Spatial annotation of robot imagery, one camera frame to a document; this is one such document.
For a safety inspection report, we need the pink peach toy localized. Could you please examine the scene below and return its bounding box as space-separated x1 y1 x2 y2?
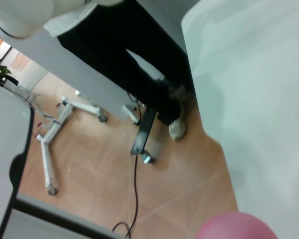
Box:
197 211 281 239

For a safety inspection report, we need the black office chair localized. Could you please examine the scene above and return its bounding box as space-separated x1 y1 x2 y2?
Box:
0 73 19 88

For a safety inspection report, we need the black floor cable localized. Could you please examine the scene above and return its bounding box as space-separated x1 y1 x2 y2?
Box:
111 91 146 239

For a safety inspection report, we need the short white wheeled leg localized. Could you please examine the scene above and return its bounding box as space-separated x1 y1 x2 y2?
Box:
121 104 141 125

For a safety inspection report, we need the gray panel with dark edge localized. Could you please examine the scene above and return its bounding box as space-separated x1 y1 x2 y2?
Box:
11 193 127 239

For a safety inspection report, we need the person in black trousers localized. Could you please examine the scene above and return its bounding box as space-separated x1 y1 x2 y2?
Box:
43 0 193 141

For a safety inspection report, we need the white desk with black edge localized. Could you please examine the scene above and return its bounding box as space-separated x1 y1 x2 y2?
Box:
0 79 36 239

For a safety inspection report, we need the white wheeled stand base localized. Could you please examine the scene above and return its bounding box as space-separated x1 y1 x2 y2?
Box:
35 95 109 196

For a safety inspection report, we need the black table foot with caster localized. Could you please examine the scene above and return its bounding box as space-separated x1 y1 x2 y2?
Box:
130 108 158 165

